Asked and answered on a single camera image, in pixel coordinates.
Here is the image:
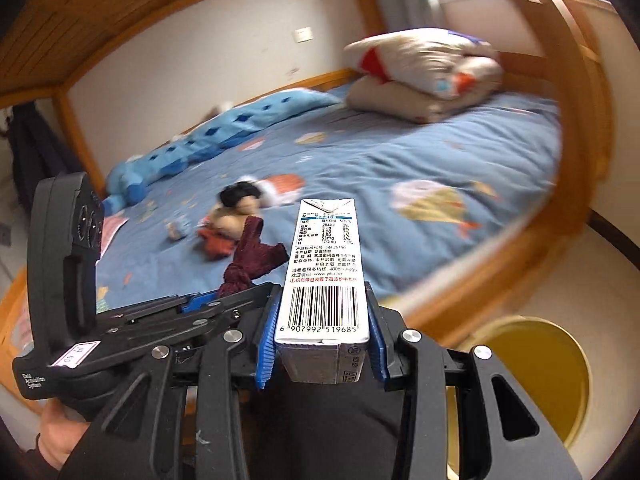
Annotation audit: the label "white plush toy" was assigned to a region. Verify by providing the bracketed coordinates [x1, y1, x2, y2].
[205, 101, 236, 121]

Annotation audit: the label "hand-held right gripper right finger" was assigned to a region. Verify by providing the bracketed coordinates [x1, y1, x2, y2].
[365, 282, 583, 480]

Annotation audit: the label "wooden bed frame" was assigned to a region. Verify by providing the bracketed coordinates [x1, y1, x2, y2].
[0, 0, 621, 411]

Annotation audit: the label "dark red cloth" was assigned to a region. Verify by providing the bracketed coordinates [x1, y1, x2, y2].
[216, 215, 291, 297]

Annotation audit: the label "blue fish-print bedsheet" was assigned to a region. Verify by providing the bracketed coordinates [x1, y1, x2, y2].
[95, 82, 561, 321]

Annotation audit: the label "doll with black hair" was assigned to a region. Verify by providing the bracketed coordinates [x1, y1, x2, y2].
[197, 180, 266, 261]

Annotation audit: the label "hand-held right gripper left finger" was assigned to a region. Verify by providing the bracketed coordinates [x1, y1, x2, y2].
[57, 282, 281, 480]

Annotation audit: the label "person's left hand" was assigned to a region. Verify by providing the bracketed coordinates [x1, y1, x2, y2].
[37, 402, 93, 471]

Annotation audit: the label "pink checked pillow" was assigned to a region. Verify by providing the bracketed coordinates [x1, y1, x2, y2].
[100, 211, 128, 256]

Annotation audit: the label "blue crocodile plush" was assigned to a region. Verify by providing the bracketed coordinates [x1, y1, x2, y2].
[105, 87, 346, 208]

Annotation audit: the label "dark hanging clothes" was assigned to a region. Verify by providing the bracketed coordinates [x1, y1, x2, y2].
[10, 105, 86, 196]

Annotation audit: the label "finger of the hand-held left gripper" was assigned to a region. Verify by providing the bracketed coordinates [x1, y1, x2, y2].
[175, 305, 261, 356]
[100, 282, 276, 331]

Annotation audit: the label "yellow round bin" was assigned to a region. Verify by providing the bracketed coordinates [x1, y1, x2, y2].
[445, 315, 591, 466]

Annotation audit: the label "white milk carton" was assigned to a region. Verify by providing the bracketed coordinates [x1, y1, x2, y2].
[274, 199, 373, 386]

